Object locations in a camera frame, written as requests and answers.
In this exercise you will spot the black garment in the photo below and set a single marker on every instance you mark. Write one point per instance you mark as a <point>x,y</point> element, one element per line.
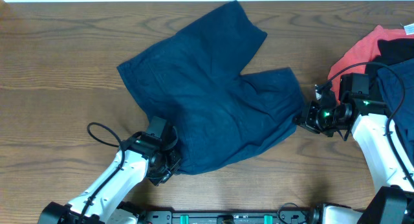
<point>394,52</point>

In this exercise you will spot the white garment tag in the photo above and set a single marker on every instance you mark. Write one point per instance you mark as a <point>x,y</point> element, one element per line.
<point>409,29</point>

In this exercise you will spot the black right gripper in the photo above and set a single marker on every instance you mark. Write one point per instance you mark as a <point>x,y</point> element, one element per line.
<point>306,118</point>

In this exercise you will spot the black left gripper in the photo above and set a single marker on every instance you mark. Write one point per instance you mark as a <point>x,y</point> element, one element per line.
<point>174,158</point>

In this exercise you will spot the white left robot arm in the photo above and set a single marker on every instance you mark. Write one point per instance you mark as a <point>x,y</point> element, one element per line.
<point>143,155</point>

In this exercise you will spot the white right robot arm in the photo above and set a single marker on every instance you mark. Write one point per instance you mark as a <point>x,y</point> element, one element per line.
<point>366,119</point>

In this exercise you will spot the dark blue shorts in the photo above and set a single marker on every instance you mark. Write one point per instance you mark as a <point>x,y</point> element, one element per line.
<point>194,80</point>

